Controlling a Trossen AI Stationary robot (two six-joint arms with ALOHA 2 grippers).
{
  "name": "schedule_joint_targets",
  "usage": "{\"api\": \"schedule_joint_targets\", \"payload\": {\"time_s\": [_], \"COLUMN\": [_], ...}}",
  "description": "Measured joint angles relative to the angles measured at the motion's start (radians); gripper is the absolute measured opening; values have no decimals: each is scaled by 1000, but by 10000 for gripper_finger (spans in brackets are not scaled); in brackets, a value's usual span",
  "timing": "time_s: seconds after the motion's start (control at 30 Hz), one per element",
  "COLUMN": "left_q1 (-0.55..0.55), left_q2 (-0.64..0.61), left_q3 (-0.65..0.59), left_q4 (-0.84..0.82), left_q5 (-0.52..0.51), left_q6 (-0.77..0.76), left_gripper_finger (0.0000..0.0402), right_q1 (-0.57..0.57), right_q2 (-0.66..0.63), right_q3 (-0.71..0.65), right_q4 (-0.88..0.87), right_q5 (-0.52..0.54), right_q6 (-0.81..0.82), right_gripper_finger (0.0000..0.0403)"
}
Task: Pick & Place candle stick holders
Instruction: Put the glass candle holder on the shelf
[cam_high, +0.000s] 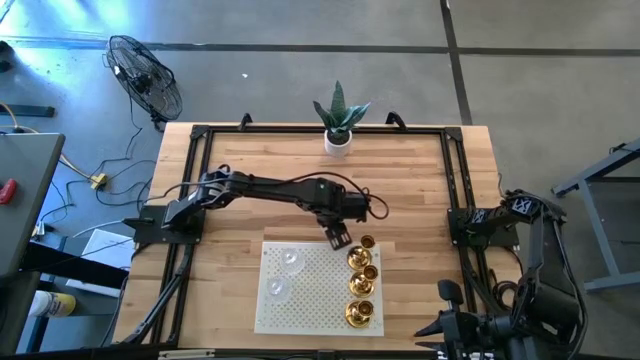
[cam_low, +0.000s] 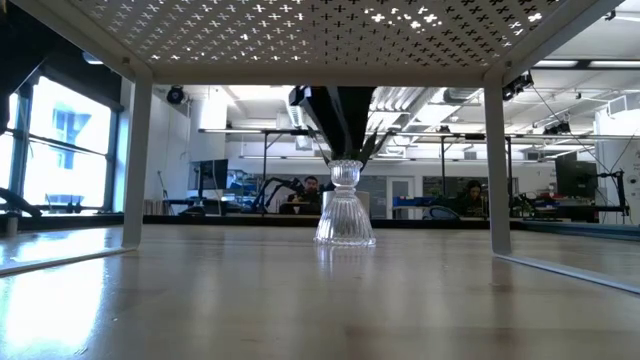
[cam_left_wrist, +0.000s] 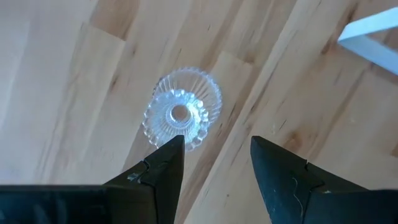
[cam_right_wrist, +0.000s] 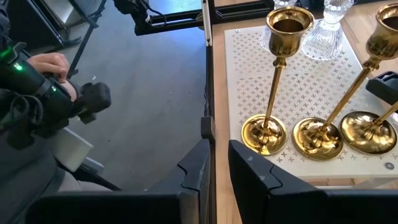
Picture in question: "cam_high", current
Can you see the yellow power plug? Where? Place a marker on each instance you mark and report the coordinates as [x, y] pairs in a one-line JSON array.
[[99, 181]]

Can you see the black floor bar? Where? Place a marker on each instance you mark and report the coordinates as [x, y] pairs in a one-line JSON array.
[[30, 111]]

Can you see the grey cabinet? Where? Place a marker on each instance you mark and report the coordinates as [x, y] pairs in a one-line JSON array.
[[25, 200]]

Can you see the white perforated metal shelf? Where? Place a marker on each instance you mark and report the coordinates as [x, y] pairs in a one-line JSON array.
[[320, 310]]

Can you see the gold candlestick holder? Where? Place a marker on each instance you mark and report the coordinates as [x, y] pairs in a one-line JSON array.
[[359, 258], [356, 316], [361, 286]]

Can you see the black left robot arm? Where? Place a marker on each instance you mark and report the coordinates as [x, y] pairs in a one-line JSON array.
[[280, 190]]

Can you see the green succulent plant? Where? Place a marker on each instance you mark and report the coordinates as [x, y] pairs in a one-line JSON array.
[[340, 117]]

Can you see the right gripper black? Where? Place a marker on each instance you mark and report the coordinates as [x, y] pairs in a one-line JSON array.
[[470, 330]]

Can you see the white plant pot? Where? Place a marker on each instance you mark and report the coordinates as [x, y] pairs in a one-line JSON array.
[[337, 149]]

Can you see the silver metal clamp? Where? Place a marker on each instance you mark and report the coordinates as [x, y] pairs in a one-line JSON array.
[[186, 355]]

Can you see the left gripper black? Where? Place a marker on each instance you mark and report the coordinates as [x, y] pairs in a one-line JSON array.
[[340, 237]]

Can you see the white paper sheet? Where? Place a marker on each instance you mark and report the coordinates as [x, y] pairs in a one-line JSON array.
[[107, 250]]

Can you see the black aluminium table frame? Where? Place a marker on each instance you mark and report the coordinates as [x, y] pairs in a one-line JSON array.
[[275, 129]]

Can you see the grey metal table frame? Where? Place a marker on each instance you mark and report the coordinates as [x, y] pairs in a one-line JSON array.
[[604, 245]]

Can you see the clear glass candle holder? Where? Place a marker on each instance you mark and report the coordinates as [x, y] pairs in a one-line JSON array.
[[276, 289], [292, 261]]

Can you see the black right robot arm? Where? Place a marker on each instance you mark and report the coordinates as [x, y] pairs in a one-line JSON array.
[[550, 300]]

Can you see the black floor fan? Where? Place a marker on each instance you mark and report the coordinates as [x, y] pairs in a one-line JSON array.
[[145, 80]]

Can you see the yellow and white can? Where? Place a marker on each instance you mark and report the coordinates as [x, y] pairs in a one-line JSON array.
[[55, 304]]

